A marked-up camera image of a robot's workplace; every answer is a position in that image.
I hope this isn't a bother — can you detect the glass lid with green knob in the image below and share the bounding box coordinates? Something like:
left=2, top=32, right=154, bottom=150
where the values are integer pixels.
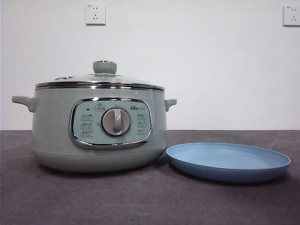
left=35, top=60, right=165, bottom=91

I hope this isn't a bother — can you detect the pale green electric steamer pot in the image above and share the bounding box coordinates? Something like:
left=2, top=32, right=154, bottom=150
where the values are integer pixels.
left=11, top=86, right=178, bottom=173

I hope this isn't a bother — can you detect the blue round plate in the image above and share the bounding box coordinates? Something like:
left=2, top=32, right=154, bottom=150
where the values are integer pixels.
left=165, top=142, right=292, bottom=183

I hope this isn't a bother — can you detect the white wall socket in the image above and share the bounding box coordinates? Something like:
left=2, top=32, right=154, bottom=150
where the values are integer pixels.
left=85, top=4, right=106, bottom=26
left=283, top=6, right=300, bottom=27

